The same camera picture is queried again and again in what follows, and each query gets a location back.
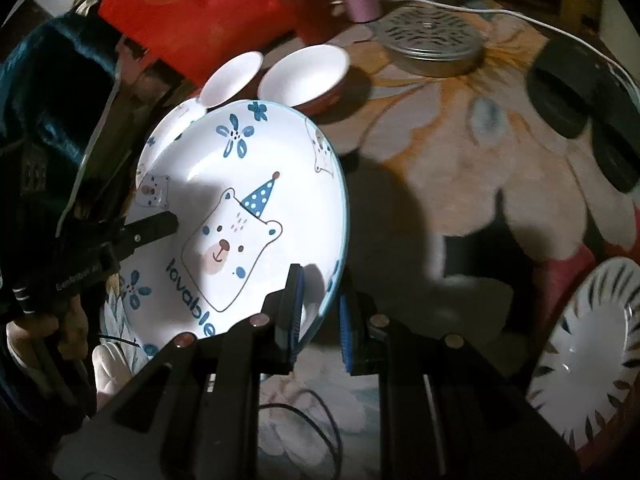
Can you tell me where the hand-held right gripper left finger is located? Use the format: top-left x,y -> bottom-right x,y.
50,262 -> 308,480

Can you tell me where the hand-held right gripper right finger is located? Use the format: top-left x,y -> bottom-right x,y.
339,290 -> 583,480

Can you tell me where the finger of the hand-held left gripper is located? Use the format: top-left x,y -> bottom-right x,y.
116,209 -> 180,255

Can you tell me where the white bear print plate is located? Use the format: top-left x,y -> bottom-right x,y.
102,100 -> 350,361

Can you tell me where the small white bowl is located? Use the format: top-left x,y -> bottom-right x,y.
257,44 -> 351,116
200,51 -> 264,111

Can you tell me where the white striped plate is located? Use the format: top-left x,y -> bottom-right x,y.
525,256 -> 640,453

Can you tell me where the person's left hand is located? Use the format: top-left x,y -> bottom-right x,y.
7,295 -> 95,363

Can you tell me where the floral tablecloth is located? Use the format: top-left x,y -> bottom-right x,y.
50,0 -> 640,480

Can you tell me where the black round object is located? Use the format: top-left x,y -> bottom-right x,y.
527,40 -> 621,141
592,110 -> 640,193

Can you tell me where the black cable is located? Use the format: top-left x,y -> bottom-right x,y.
97,332 -> 343,480

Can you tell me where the white cable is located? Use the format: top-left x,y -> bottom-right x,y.
330,0 -> 640,96

